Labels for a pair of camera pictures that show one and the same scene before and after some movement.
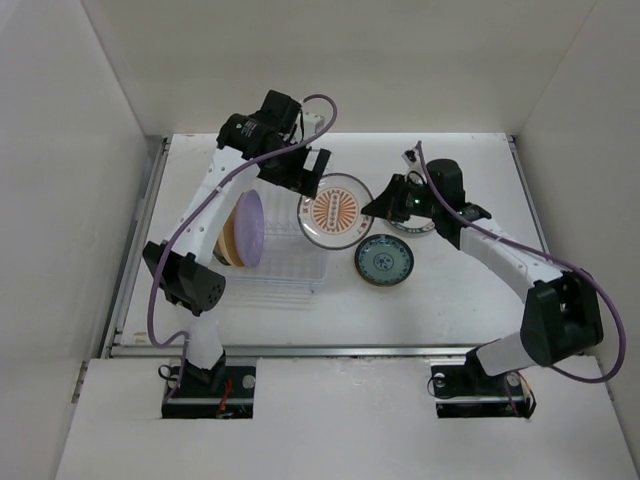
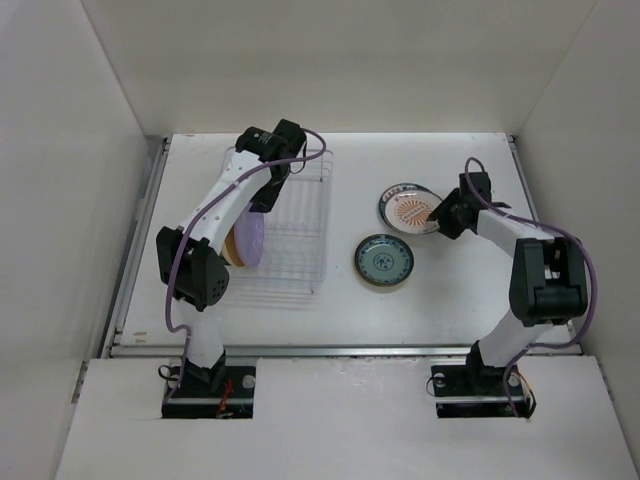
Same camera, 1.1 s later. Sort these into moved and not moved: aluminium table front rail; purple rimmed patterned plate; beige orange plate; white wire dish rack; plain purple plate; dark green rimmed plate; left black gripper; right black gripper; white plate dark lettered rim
Moved: purple rimmed patterned plate; white plate dark lettered rim; left black gripper; right black gripper
Not moved: dark green rimmed plate; plain purple plate; beige orange plate; white wire dish rack; aluminium table front rail
